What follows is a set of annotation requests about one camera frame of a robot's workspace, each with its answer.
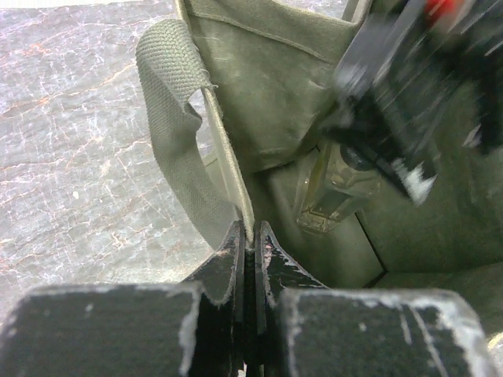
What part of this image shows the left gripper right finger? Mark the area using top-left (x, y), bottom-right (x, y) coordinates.
top-left (246, 223), bottom-right (499, 376)

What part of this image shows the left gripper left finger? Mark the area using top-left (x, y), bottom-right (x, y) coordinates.
top-left (1, 221), bottom-right (244, 376)

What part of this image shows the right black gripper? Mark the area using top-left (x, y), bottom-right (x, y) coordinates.
top-left (321, 1), bottom-right (502, 205)

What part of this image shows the clear bottle yellow label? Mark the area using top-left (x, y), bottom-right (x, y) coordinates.
top-left (295, 142), bottom-right (381, 233)

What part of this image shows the olive green canvas bag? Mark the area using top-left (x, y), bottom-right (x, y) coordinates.
top-left (136, 1), bottom-right (502, 333)

